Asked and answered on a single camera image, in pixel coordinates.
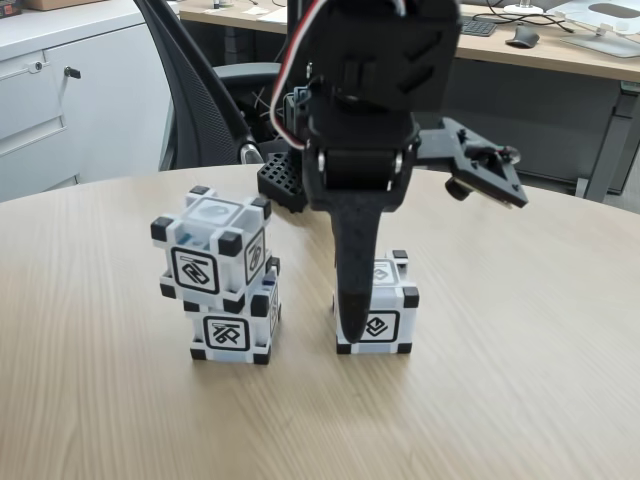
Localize white cube layered diamond symbol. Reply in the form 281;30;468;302
333;249;421;356

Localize white cube lightning symbol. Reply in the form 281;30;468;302
150;185;274;314

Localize white cube paperclip symbol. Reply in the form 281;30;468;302
182;259;284;365

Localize black mesh office chair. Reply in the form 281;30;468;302
132;0;301;174

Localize black keyboard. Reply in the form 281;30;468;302
457;17;499;37

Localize dark computer mouse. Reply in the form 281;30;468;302
504;24;541;49

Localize white round stand base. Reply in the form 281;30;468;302
502;0;546;15

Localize white filing cabinet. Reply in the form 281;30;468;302
0;7;176;204

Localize silver laptop stand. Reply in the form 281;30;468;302
559;2;640;59

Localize brown cardboard box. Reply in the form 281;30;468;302
22;0;124;11

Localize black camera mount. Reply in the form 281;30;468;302
417;117;530;210

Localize white red servo cable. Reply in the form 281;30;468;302
269;0;331;150

